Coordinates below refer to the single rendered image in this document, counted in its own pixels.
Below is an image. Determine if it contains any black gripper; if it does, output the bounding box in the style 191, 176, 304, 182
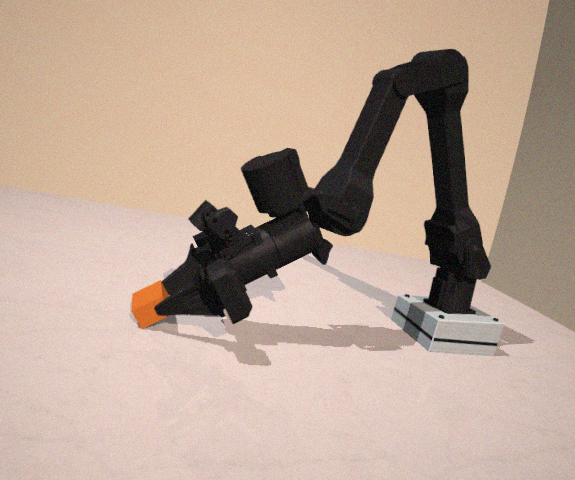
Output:
155, 224, 283, 325

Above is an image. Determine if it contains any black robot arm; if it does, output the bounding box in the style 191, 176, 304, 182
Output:
188, 49, 491, 314

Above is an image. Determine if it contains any orange block with dark blue square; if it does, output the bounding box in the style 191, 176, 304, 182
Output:
131, 280, 170, 329

